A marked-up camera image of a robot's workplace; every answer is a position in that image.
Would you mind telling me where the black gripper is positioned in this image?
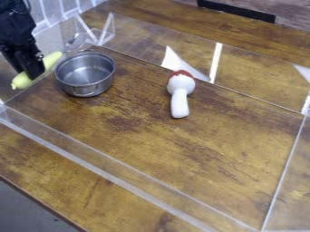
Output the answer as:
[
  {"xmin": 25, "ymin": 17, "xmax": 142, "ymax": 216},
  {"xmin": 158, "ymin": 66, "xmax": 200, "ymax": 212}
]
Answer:
[{"xmin": 0, "ymin": 0, "xmax": 45, "ymax": 80}]

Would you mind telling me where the green handled metal spoon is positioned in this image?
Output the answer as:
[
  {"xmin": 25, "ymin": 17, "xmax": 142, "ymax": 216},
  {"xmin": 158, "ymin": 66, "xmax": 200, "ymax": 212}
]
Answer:
[{"xmin": 9, "ymin": 32, "xmax": 80, "ymax": 91}]

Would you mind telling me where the small steel pot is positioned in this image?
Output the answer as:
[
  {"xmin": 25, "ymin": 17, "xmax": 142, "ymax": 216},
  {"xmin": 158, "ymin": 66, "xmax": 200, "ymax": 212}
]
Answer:
[{"xmin": 55, "ymin": 51, "xmax": 116, "ymax": 98}]

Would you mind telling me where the white red plush mushroom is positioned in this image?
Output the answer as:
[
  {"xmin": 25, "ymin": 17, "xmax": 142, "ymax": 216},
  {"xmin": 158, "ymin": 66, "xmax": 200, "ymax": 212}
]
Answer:
[{"xmin": 167, "ymin": 70, "xmax": 195, "ymax": 119}]

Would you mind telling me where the black bar on table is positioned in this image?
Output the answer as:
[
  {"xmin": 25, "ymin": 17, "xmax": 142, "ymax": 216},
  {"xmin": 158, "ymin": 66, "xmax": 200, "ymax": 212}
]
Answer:
[{"xmin": 196, "ymin": 0, "xmax": 277, "ymax": 24}]

